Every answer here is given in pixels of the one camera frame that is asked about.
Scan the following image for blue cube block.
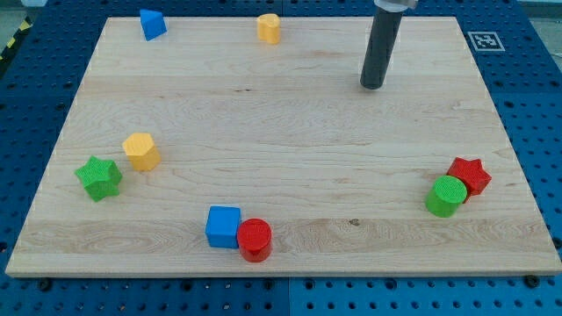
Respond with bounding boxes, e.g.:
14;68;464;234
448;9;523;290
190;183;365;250
205;205;241;248

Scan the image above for red cylinder block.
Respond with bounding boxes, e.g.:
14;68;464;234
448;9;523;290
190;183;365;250
236;218;272;262

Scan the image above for green star block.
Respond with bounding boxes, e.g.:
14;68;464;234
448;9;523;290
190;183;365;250
75;156;122;202

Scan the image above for yellow heart block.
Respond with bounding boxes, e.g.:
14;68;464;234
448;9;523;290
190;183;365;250
256;13;281;45

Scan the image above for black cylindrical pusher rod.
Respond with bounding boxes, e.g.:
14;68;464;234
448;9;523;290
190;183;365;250
360;8;403;90

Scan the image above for green cylinder block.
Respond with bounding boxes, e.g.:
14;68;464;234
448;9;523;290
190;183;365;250
425;176;468;218

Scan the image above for black yellow hazard tape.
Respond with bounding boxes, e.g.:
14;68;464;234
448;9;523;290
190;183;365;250
1;16;32;63

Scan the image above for light wooden board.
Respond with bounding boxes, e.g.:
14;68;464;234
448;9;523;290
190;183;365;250
6;17;561;278

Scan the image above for yellow hexagon block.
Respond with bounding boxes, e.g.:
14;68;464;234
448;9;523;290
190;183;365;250
122;133;162;171

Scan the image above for silver rod mount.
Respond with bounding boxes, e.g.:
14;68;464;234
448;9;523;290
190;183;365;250
373;0;418;13

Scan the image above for blue triangle block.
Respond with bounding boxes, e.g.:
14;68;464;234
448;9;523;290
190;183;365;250
140;9;167;41

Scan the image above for red star block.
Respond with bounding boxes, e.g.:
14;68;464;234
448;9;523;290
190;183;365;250
447;157;492;204

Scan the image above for white fiducial marker tag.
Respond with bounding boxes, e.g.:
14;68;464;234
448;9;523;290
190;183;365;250
467;31;505;52

